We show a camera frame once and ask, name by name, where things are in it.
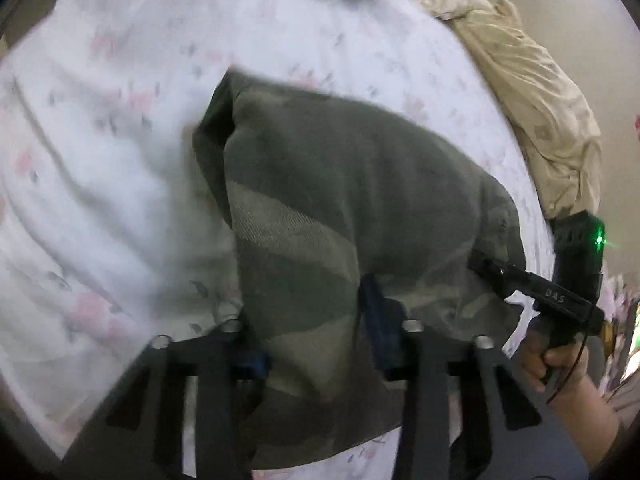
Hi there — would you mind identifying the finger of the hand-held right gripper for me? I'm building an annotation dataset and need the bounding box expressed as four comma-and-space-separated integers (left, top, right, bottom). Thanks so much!
467, 249, 535, 303

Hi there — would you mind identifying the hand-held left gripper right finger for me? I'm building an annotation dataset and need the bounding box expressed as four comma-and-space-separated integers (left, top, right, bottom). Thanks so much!
359, 274, 589, 480

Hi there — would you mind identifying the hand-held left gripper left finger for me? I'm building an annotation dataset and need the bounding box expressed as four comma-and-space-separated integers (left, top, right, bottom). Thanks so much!
65, 320, 272, 480

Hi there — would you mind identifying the person's right forearm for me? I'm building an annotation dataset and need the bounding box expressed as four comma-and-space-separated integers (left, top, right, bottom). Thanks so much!
547, 372, 627, 477

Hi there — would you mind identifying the person's right hand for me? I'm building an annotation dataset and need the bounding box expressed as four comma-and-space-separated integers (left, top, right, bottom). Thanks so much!
515, 316, 592, 396

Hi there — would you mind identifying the cream duvet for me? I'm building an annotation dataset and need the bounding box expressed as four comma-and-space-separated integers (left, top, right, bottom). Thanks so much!
400, 0, 603, 221

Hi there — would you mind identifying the white floral bed sheet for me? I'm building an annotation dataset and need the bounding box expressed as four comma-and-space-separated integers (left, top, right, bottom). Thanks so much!
0, 0, 556, 480

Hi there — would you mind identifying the black cable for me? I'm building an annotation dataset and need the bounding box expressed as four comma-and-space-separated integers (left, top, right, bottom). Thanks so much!
546, 305, 606, 405

